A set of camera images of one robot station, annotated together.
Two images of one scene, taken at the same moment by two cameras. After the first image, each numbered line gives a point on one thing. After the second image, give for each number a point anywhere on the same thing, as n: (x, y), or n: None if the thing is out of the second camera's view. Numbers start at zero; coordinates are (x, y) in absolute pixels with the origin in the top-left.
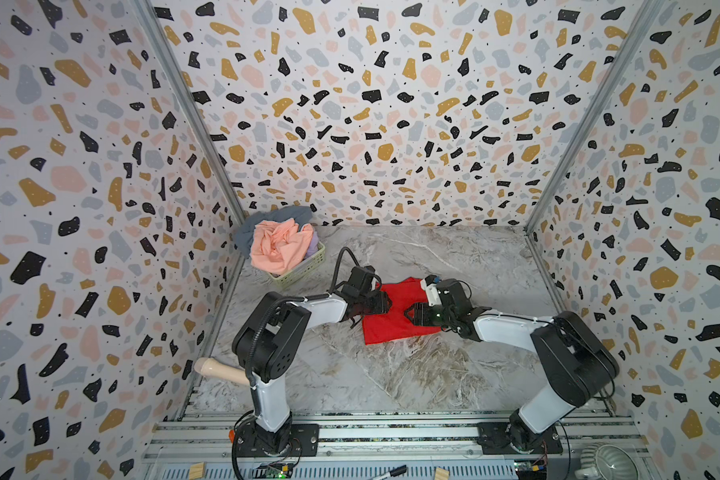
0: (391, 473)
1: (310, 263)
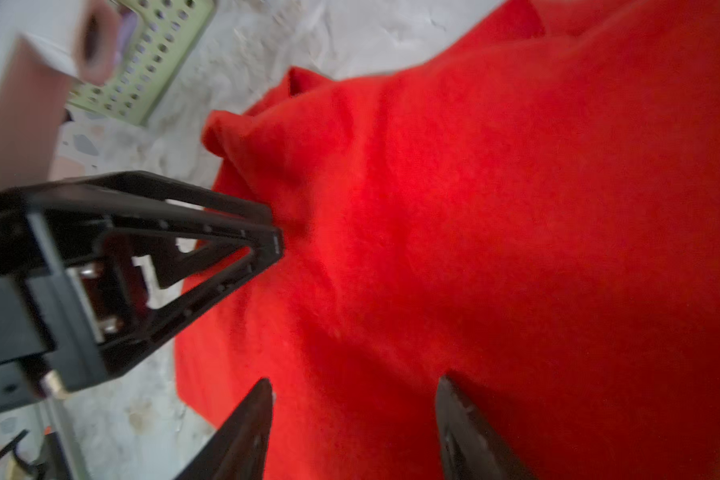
0: None
1: (157, 40)
